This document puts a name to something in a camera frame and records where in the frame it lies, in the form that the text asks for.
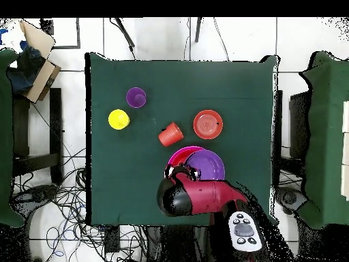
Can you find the orange cup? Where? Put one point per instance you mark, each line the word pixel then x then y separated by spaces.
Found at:
pixel 170 135

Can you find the large pink bowl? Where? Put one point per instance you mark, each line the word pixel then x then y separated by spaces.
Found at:
pixel 171 157

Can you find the large orange bowl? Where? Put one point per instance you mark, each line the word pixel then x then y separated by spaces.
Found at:
pixel 180 157

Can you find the small orange bowl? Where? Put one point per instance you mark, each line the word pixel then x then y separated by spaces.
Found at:
pixel 208 124

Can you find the purple bowl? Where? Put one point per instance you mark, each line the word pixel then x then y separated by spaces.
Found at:
pixel 208 165

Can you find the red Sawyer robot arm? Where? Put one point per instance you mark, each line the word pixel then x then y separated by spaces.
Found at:
pixel 210 196

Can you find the purple cup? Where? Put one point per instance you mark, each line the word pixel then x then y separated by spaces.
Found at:
pixel 136 97

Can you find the bright yellow cup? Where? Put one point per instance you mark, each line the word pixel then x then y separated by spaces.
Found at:
pixel 118 119

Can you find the dark green tablecloth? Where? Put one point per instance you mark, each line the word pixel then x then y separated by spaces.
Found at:
pixel 136 90

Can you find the black tripod leg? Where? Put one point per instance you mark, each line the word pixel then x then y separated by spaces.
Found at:
pixel 198 30
pixel 125 32

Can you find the black stool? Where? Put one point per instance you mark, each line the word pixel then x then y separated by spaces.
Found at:
pixel 56 122

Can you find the black box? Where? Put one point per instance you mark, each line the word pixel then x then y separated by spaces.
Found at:
pixel 298 125

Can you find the cardboard box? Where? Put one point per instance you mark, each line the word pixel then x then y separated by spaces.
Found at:
pixel 41 79

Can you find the green-covered side table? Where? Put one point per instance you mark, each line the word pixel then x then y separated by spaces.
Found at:
pixel 5 136
pixel 324 136

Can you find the dark blue cloth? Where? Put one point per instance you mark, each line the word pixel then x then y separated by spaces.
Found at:
pixel 24 71

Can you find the white box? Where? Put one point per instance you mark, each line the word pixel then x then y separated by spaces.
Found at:
pixel 346 117
pixel 346 148

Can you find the black pedestal foot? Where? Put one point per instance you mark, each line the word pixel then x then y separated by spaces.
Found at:
pixel 38 193
pixel 289 198

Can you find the black square frame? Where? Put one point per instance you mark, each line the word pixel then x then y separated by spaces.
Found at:
pixel 78 35

